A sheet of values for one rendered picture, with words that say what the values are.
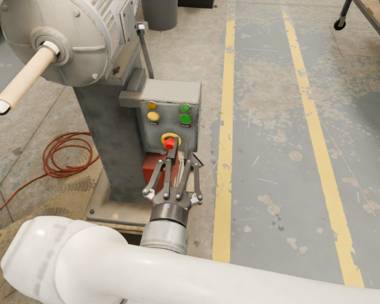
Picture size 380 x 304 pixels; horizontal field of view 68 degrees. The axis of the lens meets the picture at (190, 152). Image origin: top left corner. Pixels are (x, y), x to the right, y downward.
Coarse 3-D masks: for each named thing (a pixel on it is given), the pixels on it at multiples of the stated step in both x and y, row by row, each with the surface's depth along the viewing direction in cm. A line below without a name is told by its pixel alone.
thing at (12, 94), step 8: (40, 56) 61; (48, 56) 62; (32, 64) 58; (40, 64) 60; (48, 64) 62; (24, 72) 56; (32, 72) 57; (40, 72) 60; (16, 80) 55; (24, 80) 55; (32, 80) 57; (8, 88) 53; (16, 88) 54; (24, 88) 55; (0, 96) 51; (8, 96) 52; (16, 96) 53; (8, 104) 52; (16, 104) 54
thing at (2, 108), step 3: (0, 102) 51; (3, 102) 51; (0, 105) 51; (3, 105) 51; (6, 105) 51; (0, 108) 50; (3, 108) 51; (6, 108) 51; (9, 108) 52; (0, 111) 51; (3, 111) 51; (6, 111) 51; (0, 114) 51; (3, 114) 51
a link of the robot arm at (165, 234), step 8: (152, 224) 52; (160, 224) 51; (168, 224) 51; (176, 224) 52; (144, 232) 52; (152, 232) 51; (160, 232) 50; (168, 232) 50; (176, 232) 51; (184, 232) 52; (144, 240) 51; (152, 240) 50; (160, 240) 49; (168, 240) 49; (176, 240) 50; (184, 240) 51; (168, 248) 48; (176, 248) 49; (184, 248) 51
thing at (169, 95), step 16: (160, 80) 79; (144, 96) 75; (160, 96) 75; (176, 96) 75; (192, 96) 75; (144, 112) 77; (160, 112) 76; (176, 112) 75; (192, 112) 75; (160, 128) 81; (176, 128) 80; (192, 128) 79; (160, 144) 86; (192, 144) 84
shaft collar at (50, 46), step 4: (40, 44) 62; (44, 44) 62; (48, 44) 63; (52, 44) 63; (40, 48) 63; (48, 48) 63; (52, 48) 63; (56, 48) 64; (52, 52) 63; (56, 52) 64; (56, 56) 64; (52, 60) 65; (56, 60) 65
